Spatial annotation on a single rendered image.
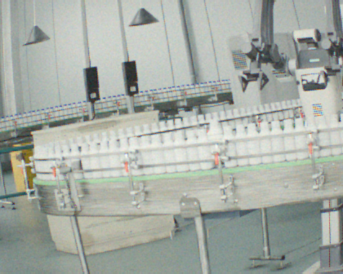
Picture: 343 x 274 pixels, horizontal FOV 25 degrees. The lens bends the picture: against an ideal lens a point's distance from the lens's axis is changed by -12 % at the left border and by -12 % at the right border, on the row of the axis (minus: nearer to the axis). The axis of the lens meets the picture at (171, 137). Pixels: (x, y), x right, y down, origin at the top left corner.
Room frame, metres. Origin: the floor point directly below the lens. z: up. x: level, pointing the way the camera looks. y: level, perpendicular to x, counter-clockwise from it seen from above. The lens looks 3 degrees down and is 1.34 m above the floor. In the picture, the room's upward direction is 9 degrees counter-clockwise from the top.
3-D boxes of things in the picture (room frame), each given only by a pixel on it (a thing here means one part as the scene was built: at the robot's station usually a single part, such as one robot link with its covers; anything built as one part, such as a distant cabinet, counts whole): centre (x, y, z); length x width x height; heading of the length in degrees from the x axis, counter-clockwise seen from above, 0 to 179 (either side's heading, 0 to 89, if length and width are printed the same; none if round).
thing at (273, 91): (9.86, -1.20, 0.96); 0.82 x 0.50 x 1.91; 127
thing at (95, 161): (3.96, 0.36, 1.08); 0.06 x 0.06 x 0.17
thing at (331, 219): (4.08, -0.78, 0.45); 0.13 x 0.13 x 0.40; 57
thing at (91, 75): (9.70, 0.82, 1.55); 0.17 x 0.15 x 0.42; 127
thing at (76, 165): (3.96, 0.50, 0.96); 0.23 x 0.10 x 0.27; 145
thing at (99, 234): (7.90, 0.70, 0.59); 1.10 x 0.62 x 1.18; 127
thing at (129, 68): (10.04, 0.38, 1.55); 0.17 x 0.15 x 0.42; 127
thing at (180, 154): (3.69, -0.03, 1.08); 0.06 x 0.06 x 0.17
